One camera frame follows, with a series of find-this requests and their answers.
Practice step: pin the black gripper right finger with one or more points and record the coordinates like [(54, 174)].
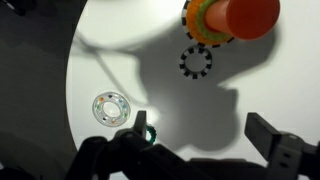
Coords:
[(261, 133)]

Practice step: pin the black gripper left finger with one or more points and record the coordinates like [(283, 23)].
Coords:
[(140, 121)]

